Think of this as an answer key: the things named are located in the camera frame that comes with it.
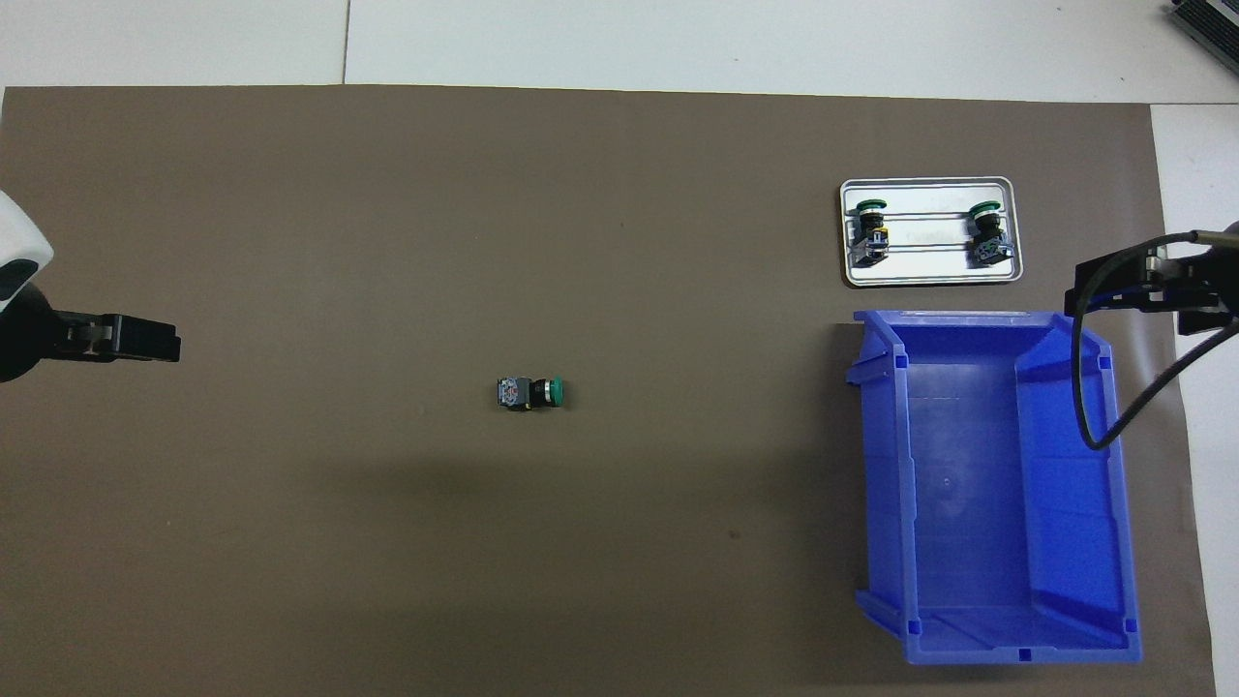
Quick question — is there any blue plastic storage bin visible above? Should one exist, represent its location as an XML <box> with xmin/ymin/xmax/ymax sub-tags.
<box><xmin>845</xmin><ymin>309</ymin><xmax>1143</xmax><ymax>666</ymax></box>

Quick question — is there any green push button switch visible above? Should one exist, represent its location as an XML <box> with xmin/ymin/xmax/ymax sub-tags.
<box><xmin>849</xmin><ymin>197</ymin><xmax>891</xmax><ymax>269</ymax></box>
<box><xmin>968</xmin><ymin>200</ymin><xmax>1015</xmax><ymax>267</ymax></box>
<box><xmin>496</xmin><ymin>373</ymin><xmax>570</xmax><ymax>413</ymax></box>

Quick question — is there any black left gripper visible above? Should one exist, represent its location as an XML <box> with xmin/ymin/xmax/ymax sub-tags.
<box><xmin>0</xmin><ymin>283</ymin><xmax>182</xmax><ymax>383</ymax></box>

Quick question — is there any grey ribbed device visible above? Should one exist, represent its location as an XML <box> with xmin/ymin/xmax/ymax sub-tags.
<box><xmin>1166</xmin><ymin>0</ymin><xmax>1239</xmax><ymax>71</ymax></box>

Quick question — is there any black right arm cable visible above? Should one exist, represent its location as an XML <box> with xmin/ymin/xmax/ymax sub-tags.
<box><xmin>1069</xmin><ymin>230</ymin><xmax>1239</xmax><ymax>452</ymax></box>

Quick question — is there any brown paper table mat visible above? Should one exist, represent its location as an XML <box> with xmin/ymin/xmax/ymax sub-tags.
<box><xmin>0</xmin><ymin>85</ymin><xmax>1219</xmax><ymax>697</ymax></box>

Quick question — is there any silver metal tray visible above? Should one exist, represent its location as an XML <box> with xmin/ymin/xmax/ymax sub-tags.
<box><xmin>839</xmin><ymin>177</ymin><xmax>1025</xmax><ymax>288</ymax></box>

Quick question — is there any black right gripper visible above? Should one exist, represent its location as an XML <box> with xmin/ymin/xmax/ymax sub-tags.
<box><xmin>1065</xmin><ymin>219</ymin><xmax>1239</xmax><ymax>337</ymax></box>

